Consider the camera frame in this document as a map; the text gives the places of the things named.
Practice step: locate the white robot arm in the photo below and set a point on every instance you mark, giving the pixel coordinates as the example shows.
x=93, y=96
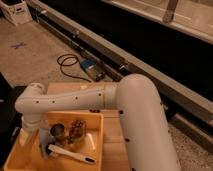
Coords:
x=143, y=119

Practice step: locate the blue power device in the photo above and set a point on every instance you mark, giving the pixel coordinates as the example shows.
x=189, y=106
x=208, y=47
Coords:
x=92, y=70

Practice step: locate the brown pine cone toy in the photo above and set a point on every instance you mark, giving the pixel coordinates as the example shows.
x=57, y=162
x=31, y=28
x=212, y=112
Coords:
x=77, y=131

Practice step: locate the wooden table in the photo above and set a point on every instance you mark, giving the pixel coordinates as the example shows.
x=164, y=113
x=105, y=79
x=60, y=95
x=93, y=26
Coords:
x=104, y=142

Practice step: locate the white dish brush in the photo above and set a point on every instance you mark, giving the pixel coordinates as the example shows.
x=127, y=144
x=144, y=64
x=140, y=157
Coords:
x=57, y=131

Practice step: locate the black chair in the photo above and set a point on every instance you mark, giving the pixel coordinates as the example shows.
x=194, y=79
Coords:
x=10, y=119

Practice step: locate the white cardboard box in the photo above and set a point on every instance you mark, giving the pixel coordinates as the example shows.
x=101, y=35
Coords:
x=17, y=13

